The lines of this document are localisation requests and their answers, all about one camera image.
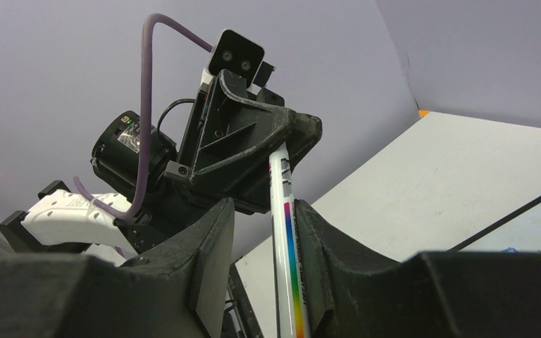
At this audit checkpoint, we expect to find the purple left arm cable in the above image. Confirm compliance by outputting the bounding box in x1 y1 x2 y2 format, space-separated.
72 12 216 221

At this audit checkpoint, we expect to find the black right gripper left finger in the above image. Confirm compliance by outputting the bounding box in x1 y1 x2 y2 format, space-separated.
0 198 235 337

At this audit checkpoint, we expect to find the white marker pen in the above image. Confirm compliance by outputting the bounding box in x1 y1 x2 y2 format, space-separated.
268 143 311 337

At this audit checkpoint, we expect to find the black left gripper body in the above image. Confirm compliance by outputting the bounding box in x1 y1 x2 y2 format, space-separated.
163 70 233 220

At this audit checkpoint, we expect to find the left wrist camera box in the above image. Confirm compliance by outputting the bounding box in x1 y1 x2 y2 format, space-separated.
201 29 275 92

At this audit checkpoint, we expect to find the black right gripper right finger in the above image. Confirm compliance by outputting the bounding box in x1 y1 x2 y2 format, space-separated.
294 200 541 337

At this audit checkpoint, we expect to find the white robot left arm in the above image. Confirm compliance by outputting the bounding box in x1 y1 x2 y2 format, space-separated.
0 70 323 254

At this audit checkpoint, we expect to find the white whiteboard black frame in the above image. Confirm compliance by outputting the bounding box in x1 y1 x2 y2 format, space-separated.
450 196 541 253

